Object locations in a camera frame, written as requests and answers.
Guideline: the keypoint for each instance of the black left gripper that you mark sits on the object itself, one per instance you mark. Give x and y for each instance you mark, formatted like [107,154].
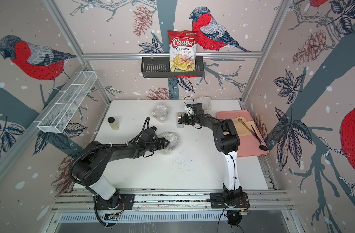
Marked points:
[161,144]

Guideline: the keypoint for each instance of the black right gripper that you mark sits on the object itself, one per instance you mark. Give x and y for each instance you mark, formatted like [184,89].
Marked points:
[184,117]

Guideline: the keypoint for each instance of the bubble wrap sheet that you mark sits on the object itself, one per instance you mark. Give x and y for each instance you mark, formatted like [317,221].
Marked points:
[173,142]
[160,112]
[206,103]

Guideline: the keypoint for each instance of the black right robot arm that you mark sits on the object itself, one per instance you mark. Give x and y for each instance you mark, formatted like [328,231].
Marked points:
[227,142]

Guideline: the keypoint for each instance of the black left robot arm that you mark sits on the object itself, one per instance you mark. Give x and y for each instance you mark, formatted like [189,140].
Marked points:
[88,169]

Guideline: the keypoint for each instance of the gold spoon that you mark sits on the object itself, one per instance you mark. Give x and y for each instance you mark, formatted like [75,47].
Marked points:
[243,123]

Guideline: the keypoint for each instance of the glass jar black lid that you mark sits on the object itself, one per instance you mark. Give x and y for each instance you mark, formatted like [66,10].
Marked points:
[114,124]

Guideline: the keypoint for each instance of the pink plastic tray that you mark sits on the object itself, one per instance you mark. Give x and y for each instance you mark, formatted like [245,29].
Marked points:
[249,145]

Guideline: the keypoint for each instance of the red cassava chips bag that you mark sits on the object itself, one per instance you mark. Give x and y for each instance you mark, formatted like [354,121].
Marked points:
[182,50]

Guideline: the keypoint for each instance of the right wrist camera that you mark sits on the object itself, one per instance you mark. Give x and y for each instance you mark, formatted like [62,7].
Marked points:
[195,109]

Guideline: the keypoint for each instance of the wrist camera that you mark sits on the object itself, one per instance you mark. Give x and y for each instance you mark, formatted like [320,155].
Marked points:
[195,109]
[149,134]

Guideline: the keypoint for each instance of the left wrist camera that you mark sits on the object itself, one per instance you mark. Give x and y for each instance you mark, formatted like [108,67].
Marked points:
[149,134]

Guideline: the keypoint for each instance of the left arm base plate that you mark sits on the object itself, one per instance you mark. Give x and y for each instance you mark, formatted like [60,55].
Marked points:
[117,202]

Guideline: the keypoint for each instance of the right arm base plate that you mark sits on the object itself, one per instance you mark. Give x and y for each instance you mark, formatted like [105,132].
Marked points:
[220,201]

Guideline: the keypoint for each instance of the white mesh wall shelf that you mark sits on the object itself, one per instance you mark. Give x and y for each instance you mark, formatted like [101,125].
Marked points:
[59,116]

